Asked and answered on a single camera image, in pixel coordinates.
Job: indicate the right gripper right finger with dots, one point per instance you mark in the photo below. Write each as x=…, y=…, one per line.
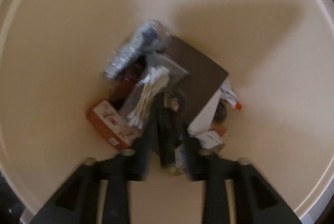
x=234, y=191

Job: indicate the white orange wrapper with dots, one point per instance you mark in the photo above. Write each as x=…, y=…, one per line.
x=229, y=96

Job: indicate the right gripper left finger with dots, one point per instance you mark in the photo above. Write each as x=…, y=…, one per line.
x=98, y=191

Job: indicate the cotton swabs bag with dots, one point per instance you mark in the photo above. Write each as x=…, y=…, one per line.
x=160, y=75

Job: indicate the dark brown card sleeve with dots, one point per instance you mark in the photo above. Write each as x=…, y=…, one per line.
x=202, y=82

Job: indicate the red cigarette box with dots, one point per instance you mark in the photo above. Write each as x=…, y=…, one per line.
x=111, y=126

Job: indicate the white blue medicine box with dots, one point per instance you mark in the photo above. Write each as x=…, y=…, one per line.
x=201, y=129

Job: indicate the blue item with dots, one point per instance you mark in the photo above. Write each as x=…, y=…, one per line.
x=151, y=37

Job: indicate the steel wool scrubber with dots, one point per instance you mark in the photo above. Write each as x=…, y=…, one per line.
x=220, y=113

